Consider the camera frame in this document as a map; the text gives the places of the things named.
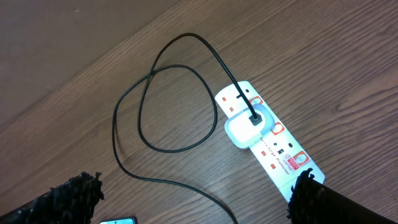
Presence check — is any Samsung Galaxy smartphone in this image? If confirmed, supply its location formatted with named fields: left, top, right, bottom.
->
left=99, top=217, right=137, bottom=224

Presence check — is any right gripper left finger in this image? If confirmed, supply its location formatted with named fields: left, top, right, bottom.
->
left=1, top=172, right=104, bottom=224

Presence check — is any white charger plug adapter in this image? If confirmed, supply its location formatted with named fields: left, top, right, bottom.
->
left=224, top=104, right=275, bottom=149

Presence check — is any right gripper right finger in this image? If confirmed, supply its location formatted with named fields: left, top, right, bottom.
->
left=287, top=168, right=396, bottom=224

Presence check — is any black USB charging cable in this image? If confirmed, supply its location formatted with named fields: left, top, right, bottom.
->
left=111, top=32, right=264, bottom=224

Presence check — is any white power strip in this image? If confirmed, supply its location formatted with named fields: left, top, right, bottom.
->
left=215, top=81, right=325, bottom=201

